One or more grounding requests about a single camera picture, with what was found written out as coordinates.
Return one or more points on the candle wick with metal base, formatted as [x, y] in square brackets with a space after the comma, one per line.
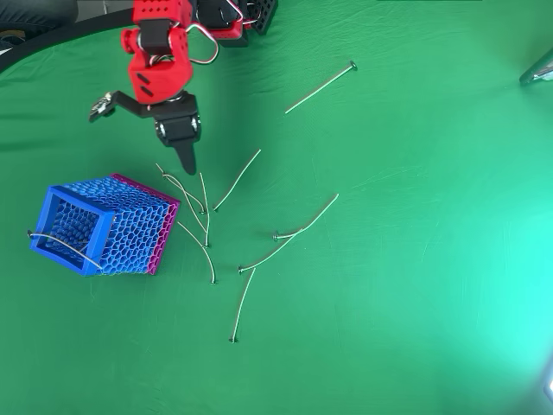
[192, 209]
[281, 248]
[236, 182]
[242, 302]
[208, 225]
[190, 195]
[71, 245]
[203, 247]

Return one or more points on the black perforated arm base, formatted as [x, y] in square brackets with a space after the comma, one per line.
[264, 16]

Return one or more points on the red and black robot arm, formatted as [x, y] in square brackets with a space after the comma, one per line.
[160, 82]

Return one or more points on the blue honeycomb basket magenta base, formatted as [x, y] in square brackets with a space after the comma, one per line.
[129, 225]

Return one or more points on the strongly curved candle wick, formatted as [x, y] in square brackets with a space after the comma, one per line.
[322, 211]

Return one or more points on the straight candle wick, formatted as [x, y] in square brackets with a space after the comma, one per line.
[319, 89]

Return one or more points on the dark fabric bundle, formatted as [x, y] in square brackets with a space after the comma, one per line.
[34, 13]

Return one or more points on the green backdrop cloth black rim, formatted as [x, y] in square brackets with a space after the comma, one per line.
[389, 281]

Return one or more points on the chrome stand pole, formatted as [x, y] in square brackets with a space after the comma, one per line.
[540, 71]

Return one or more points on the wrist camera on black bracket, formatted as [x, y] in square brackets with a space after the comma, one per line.
[101, 107]

